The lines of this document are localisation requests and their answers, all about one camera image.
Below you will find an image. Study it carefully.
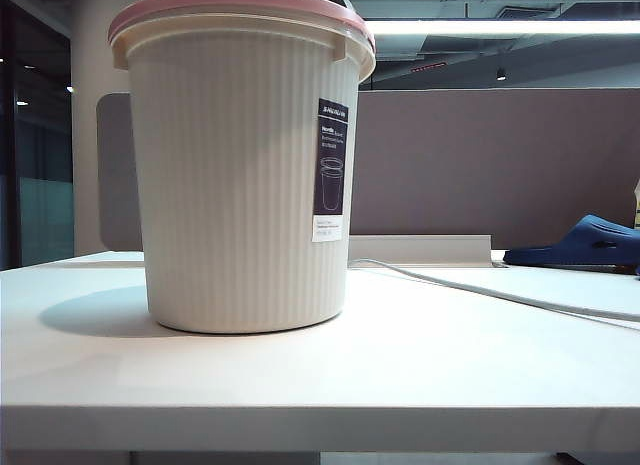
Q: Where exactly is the long ceiling light strip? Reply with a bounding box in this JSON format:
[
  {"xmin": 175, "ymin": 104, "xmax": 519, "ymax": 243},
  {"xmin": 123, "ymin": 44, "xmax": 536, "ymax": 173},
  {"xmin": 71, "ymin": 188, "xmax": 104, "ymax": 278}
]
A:
[{"xmin": 367, "ymin": 18, "xmax": 640, "ymax": 36}]

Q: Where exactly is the grey rounded partition panel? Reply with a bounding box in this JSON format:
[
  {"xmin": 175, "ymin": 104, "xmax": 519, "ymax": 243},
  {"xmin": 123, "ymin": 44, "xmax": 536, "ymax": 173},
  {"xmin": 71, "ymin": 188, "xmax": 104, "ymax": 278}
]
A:
[{"xmin": 95, "ymin": 92, "xmax": 146, "ymax": 253}]

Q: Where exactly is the thin power cable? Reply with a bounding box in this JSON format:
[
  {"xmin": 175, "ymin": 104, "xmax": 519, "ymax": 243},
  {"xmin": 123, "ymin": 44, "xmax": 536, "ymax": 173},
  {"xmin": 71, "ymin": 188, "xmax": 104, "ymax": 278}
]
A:
[{"xmin": 348, "ymin": 257, "xmax": 640, "ymax": 332}]

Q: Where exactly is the ceiling air vent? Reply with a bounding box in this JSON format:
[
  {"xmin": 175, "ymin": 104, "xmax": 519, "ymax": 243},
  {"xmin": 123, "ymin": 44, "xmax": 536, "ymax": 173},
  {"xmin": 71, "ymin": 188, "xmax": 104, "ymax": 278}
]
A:
[{"xmin": 494, "ymin": 3, "xmax": 559, "ymax": 20}]

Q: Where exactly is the brown desk partition panel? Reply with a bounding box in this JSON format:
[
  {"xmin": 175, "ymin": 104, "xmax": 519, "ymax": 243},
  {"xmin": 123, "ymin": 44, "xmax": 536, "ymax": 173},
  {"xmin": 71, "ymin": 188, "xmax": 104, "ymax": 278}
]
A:
[{"xmin": 349, "ymin": 87, "xmax": 640, "ymax": 236}]

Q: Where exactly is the cream ribbed plastic trash can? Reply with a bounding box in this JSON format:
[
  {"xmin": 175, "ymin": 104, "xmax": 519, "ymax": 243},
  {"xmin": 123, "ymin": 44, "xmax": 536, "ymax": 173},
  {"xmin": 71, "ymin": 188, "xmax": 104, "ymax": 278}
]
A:
[{"xmin": 108, "ymin": 12, "xmax": 377, "ymax": 335}]

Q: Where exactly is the blue rubber slipper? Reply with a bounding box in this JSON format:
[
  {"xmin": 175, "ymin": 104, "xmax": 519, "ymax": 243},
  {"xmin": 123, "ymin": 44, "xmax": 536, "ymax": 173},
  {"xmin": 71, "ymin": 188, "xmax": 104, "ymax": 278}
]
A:
[{"xmin": 502, "ymin": 214, "xmax": 640, "ymax": 276}]

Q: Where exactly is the pink ring lid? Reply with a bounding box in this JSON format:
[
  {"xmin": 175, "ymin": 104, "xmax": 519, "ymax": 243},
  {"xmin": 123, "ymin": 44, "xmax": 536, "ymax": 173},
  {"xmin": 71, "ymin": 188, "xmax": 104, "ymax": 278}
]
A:
[{"xmin": 107, "ymin": 0, "xmax": 376, "ymax": 51}]

